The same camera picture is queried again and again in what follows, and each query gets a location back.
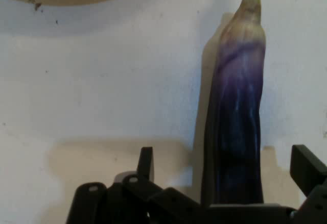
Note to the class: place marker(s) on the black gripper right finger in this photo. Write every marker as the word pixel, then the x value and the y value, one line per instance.
pixel 314 178

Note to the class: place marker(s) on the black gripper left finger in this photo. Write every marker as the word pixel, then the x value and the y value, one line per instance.
pixel 132 201

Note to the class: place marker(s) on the long purple eggplant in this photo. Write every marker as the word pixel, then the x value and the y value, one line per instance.
pixel 237 106

